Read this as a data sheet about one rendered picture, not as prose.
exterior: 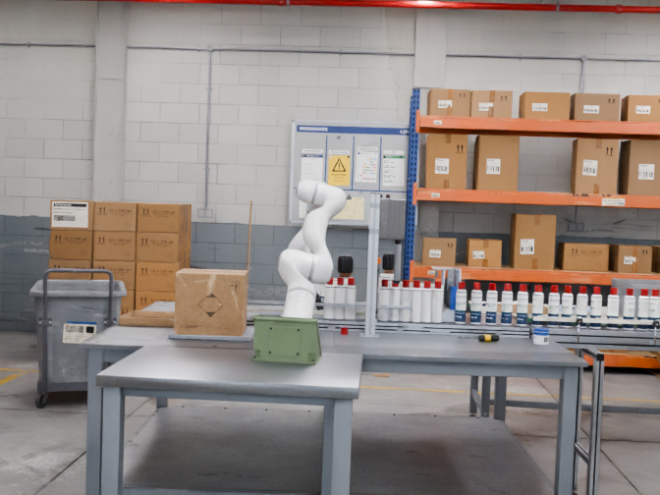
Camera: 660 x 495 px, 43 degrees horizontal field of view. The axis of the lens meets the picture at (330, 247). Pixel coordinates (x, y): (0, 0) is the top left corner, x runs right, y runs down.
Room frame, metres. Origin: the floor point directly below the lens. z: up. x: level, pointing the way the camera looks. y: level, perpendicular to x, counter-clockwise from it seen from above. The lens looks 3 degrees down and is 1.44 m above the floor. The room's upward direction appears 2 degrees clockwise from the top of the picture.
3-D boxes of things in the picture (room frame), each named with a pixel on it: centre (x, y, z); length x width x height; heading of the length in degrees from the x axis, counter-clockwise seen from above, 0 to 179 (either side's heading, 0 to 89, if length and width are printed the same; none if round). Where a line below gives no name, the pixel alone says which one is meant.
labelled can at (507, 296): (4.06, -0.87, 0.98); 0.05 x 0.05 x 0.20
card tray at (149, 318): (4.07, 0.84, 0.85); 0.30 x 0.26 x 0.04; 90
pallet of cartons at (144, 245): (7.46, 1.84, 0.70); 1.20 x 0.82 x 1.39; 92
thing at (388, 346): (4.17, -0.03, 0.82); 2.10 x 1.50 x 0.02; 90
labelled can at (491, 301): (4.06, -0.80, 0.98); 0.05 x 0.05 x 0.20
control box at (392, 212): (3.98, -0.27, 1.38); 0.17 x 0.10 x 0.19; 145
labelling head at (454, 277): (4.16, -0.58, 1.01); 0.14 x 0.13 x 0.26; 90
